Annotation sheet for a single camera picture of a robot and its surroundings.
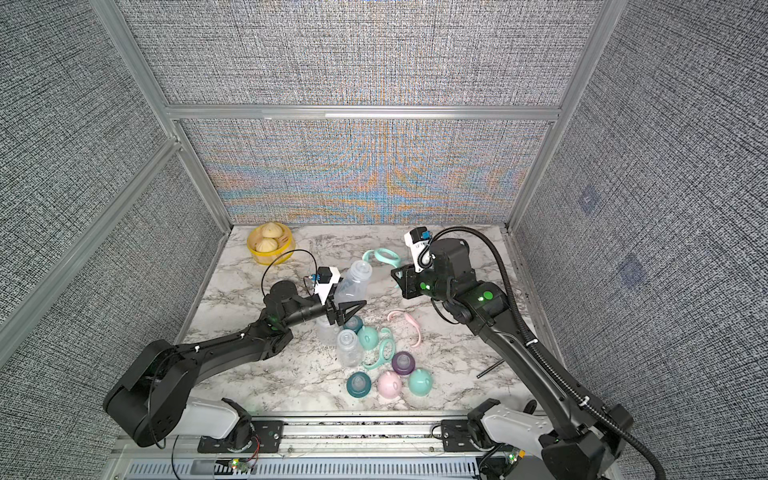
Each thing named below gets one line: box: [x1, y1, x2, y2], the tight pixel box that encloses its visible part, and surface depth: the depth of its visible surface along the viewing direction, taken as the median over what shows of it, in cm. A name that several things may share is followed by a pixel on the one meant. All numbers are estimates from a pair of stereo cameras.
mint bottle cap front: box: [408, 368, 433, 397], surface depth 81 cm
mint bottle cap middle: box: [357, 326, 379, 351], surface depth 87 cm
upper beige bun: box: [261, 222, 283, 238], surface depth 112 cm
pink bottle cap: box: [377, 371, 403, 399], surface depth 81 cm
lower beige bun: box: [256, 237, 278, 252], surface depth 108 cm
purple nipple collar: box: [392, 351, 416, 375], surface depth 86 cm
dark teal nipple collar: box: [346, 372, 372, 399], surface depth 82 cm
